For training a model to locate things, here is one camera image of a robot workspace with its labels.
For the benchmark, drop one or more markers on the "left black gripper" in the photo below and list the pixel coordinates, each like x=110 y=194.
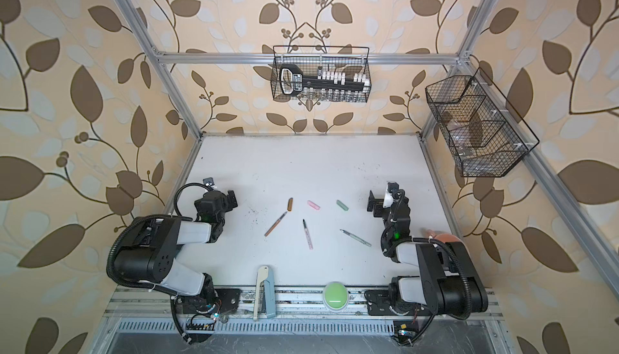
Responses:
x=226 y=200

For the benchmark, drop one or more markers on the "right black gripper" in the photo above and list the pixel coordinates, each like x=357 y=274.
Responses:
x=379 y=203

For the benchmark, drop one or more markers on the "brown pen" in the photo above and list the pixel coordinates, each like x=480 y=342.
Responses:
x=276 y=223

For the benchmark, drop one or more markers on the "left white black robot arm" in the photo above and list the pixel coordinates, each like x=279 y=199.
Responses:
x=144 y=256

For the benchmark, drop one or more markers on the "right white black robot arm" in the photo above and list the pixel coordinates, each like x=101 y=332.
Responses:
x=447 y=282

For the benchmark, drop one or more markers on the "green pen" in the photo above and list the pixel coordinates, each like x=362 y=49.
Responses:
x=356 y=238

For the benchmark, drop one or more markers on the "green pen cap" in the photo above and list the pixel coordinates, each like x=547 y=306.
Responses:
x=342 y=205

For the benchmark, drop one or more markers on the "pink pen cap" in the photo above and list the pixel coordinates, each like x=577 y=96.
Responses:
x=314 y=205

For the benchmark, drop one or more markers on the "pink pen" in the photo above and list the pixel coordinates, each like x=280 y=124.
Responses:
x=307 y=234

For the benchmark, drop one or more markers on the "green round button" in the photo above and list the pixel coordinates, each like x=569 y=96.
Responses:
x=335 y=296

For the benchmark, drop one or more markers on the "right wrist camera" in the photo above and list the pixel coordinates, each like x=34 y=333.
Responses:
x=391 y=194

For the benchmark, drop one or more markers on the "side black wire basket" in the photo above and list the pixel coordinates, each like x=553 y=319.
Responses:
x=484 y=132

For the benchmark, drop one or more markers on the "black socket set rail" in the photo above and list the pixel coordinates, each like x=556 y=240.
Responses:
x=294 y=81

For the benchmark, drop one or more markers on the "rear black wire basket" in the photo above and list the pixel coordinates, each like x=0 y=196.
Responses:
x=348 y=58

